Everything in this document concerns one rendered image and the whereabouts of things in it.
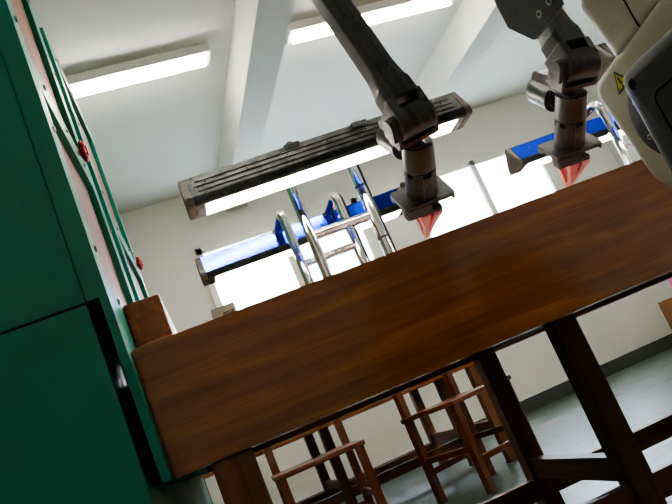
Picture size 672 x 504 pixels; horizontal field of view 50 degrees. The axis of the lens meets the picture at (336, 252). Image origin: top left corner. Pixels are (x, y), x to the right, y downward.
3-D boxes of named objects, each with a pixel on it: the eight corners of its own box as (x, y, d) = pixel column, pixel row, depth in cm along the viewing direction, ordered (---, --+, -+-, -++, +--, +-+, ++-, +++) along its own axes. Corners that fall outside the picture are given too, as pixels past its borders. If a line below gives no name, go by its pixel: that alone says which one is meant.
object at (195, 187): (474, 111, 151) (459, 82, 153) (187, 208, 138) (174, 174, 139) (463, 128, 159) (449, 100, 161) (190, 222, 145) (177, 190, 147)
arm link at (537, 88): (561, 62, 126) (601, 54, 128) (521, 45, 135) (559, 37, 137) (554, 127, 132) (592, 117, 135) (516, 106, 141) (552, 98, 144)
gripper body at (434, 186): (390, 201, 134) (385, 167, 129) (438, 183, 136) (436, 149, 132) (406, 219, 129) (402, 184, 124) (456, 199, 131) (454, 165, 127)
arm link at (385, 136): (391, 125, 118) (434, 102, 120) (357, 101, 127) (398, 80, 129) (404, 183, 126) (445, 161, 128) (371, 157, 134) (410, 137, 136)
